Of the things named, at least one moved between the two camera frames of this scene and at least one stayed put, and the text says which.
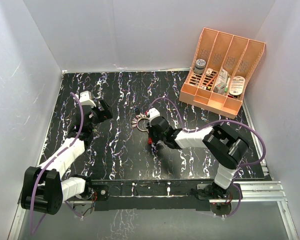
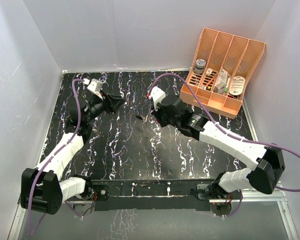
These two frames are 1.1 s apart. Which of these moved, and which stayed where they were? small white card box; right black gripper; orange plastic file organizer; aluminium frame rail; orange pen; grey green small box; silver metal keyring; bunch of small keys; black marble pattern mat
Moved: silver metal keyring; right black gripper; bunch of small keys
Stayed: grey green small box; small white card box; aluminium frame rail; orange plastic file organizer; orange pen; black marble pattern mat
